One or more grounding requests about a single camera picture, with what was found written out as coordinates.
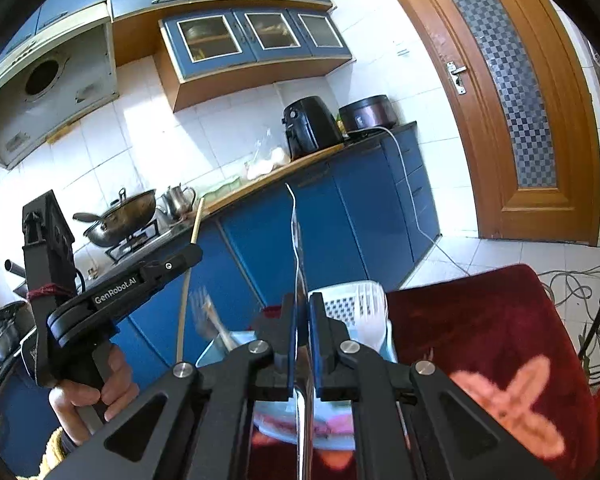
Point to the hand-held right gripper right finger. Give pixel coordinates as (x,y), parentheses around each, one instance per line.
(314,345)

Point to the wooden door with glass panel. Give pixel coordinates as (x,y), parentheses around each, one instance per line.
(570,160)

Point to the blue kitchen base cabinet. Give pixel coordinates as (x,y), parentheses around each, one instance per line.
(355,220)

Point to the grey range hood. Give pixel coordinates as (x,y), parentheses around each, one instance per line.
(70,105)

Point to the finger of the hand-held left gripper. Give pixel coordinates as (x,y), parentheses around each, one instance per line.
(182,257)

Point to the dark rice cooker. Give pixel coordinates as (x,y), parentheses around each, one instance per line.
(367,114)

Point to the glass-door wall cabinet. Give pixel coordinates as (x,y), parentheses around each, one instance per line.
(260,55)

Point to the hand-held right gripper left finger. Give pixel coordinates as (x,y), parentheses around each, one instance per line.
(291,345)

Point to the dark cooking spatula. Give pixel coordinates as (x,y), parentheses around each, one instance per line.
(86,217)

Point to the steel cooking pot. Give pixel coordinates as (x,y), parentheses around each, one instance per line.
(5,322)

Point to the red floral plush blanket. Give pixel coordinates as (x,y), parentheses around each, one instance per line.
(480,320)

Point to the light blue plastic utensil box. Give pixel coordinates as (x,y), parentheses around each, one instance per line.
(337,310)

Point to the person's left hand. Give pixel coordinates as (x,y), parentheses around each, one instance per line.
(70,412)

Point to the small steel teapot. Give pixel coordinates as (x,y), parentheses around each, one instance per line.
(177,202)

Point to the dark metal wok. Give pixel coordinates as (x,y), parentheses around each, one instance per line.
(122,212)

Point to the black air fryer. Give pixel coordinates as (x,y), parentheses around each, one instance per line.
(310,127)

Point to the wooden chopstick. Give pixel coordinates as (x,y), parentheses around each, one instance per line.
(184,305)
(226,335)

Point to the steel table knife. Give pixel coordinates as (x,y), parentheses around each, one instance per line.
(296,260)

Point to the white plastic fork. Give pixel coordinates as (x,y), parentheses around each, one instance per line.
(370,320)

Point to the large steel fork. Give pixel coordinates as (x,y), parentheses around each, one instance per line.
(202,310)

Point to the black gas stove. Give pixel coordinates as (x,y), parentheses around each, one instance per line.
(140,242)

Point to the clear plastic bag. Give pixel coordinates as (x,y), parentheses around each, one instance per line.
(267,157)

